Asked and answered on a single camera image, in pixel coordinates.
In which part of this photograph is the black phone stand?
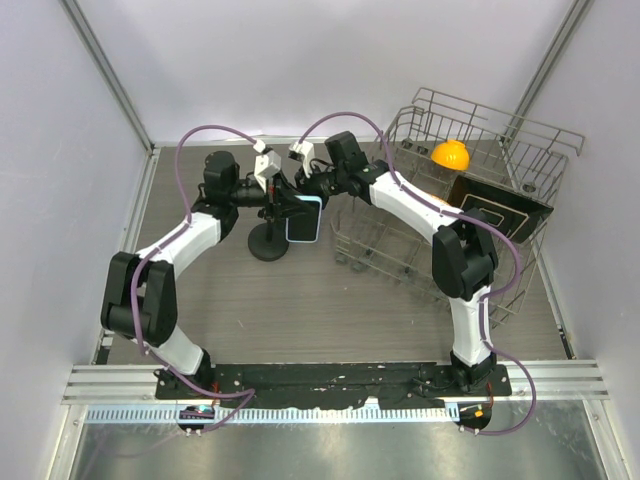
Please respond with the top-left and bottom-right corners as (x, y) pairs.
(247, 222), (289, 262)

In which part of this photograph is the phone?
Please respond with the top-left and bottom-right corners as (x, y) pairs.
(285, 195), (323, 243)

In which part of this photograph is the black square plate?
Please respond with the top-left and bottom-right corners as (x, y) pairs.
(448, 175), (554, 244)

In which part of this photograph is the white slotted cable duct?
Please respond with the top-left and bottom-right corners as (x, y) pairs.
(85, 403), (459, 425)

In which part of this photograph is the grey wire dish rack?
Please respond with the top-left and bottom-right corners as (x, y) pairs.
(331, 87), (586, 332)

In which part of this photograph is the aluminium frame rail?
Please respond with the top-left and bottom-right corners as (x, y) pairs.
(61, 360), (609, 405)

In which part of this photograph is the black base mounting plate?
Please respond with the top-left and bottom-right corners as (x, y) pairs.
(154, 361), (513, 411)

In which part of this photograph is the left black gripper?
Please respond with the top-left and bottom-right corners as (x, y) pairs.
(227, 171), (313, 222)

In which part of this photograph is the oval wooden board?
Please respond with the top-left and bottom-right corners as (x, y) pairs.
(425, 193), (458, 215)

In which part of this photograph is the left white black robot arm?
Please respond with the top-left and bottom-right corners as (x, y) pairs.
(100, 150), (323, 399)

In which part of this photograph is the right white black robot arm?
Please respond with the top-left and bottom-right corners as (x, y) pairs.
(289, 131), (498, 395)

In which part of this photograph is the orange bowl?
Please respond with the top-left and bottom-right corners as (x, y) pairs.
(431, 139), (471, 171)

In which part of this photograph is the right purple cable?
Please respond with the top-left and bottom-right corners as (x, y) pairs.
(299, 111), (538, 435)

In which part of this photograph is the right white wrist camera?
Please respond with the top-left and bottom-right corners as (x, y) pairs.
(288, 140), (315, 178)

